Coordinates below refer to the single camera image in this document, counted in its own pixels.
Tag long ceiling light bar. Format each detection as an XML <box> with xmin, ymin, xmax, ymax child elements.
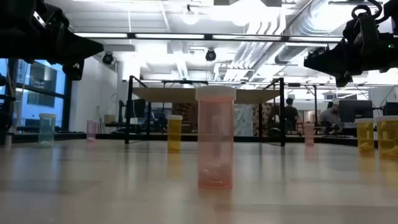
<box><xmin>73</xmin><ymin>32</ymin><xmax>345</xmax><ymax>43</ymax></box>

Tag purple pink medicine bottle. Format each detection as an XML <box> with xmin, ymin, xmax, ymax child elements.
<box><xmin>86</xmin><ymin>119</ymin><xmax>98</xmax><ymax>143</ymax></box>

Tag black background metal frame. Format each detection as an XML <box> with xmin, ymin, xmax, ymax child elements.
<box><xmin>285</xmin><ymin>82</ymin><xmax>320</xmax><ymax>125</ymax></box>

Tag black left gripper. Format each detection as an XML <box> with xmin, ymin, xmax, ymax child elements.
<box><xmin>32</xmin><ymin>0</ymin><xmax>105</xmax><ymax>81</ymax></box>

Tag wooden shelf black legs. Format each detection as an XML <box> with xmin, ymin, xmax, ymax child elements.
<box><xmin>124</xmin><ymin>75</ymin><xmax>286</xmax><ymax>147</ymax></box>

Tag salmon pink medicine bottle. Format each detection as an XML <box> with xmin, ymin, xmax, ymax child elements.
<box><xmin>303</xmin><ymin>123</ymin><xmax>315</xmax><ymax>146</ymax></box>
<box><xmin>195</xmin><ymin>85</ymin><xmax>237</xmax><ymax>190</ymax></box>

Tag large black-framed window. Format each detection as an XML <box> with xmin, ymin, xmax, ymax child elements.
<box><xmin>0</xmin><ymin>58</ymin><xmax>68</xmax><ymax>131</ymax></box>

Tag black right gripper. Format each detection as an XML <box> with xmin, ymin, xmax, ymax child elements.
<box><xmin>303</xmin><ymin>15</ymin><xmax>386</xmax><ymax>88</ymax></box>

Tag white marbled panel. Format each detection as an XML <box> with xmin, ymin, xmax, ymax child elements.
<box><xmin>233</xmin><ymin>104</ymin><xmax>254</xmax><ymax>137</ymax></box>

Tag round white pendant lamp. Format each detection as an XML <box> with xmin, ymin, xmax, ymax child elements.
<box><xmin>182</xmin><ymin>4</ymin><xmax>200</xmax><ymax>26</ymax></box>

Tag patterned tapestry panel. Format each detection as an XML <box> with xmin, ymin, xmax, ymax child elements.
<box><xmin>172</xmin><ymin>103</ymin><xmax>199</xmax><ymax>134</ymax></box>

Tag black aluminium table frame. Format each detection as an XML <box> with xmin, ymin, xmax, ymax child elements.
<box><xmin>12</xmin><ymin>132</ymin><xmax>379</xmax><ymax>147</ymax></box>

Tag silver ventilation duct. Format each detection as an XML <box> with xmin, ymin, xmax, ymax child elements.
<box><xmin>275</xmin><ymin>0</ymin><xmax>354</xmax><ymax>65</ymax></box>

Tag person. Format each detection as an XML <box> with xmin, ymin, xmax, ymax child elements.
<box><xmin>319</xmin><ymin>104</ymin><xmax>342</xmax><ymax>131</ymax></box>
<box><xmin>283</xmin><ymin>97</ymin><xmax>300</xmax><ymax>133</ymax></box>

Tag black computer monitor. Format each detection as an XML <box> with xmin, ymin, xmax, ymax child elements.
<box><xmin>132</xmin><ymin>98</ymin><xmax>147</xmax><ymax>119</ymax></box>
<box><xmin>338</xmin><ymin>99</ymin><xmax>374</xmax><ymax>123</ymax></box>
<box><xmin>382</xmin><ymin>101</ymin><xmax>398</xmax><ymax>116</ymax></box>

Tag teal medicine bottle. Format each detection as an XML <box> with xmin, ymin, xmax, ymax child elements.
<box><xmin>39</xmin><ymin>113</ymin><xmax>57</xmax><ymax>147</ymax></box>

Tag amber yellow medicine bottle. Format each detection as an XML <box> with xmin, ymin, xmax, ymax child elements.
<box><xmin>375</xmin><ymin>115</ymin><xmax>398</xmax><ymax>159</ymax></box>
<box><xmin>167</xmin><ymin>114</ymin><xmax>183</xmax><ymax>153</ymax></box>
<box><xmin>354</xmin><ymin>118</ymin><xmax>376</xmax><ymax>153</ymax></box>

